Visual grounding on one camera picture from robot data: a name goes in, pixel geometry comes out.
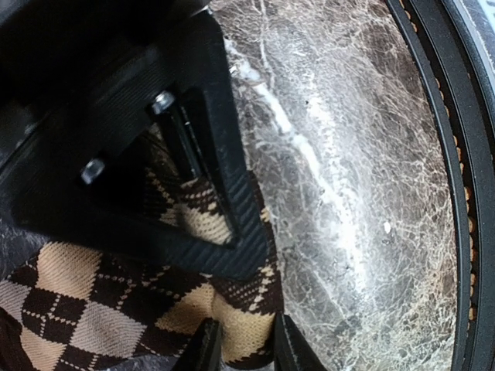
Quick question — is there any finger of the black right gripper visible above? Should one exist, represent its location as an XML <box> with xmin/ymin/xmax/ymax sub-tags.
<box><xmin>11</xmin><ymin>15</ymin><xmax>268</xmax><ymax>281</ymax></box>

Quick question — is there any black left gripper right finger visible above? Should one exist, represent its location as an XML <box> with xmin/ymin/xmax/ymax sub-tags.
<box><xmin>274</xmin><ymin>314</ymin><xmax>326</xmax><ymax>371</ymax></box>

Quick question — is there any black front table rail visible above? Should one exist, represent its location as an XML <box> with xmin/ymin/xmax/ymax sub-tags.
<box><xmin>387</xmin><ymin>1</ymin><xmax>494</xmax><ymax>370</ymax></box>

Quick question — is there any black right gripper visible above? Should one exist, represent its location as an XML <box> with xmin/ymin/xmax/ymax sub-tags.
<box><xmin>1</xmin><ymin>1</ymin><xmax>211</xmax><ymax>128</ymax></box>

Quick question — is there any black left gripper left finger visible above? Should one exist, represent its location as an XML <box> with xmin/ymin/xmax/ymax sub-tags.
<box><xmin>181</xmin><ymin>318</ymin><xmax>222</xmax><ymax>371</ymax></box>

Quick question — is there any brown argyle sock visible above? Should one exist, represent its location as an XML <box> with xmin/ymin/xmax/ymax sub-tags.
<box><xmin>1</xmin><ymin>134</ymin><xmax>284</xmax><ymax>370</ymax></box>

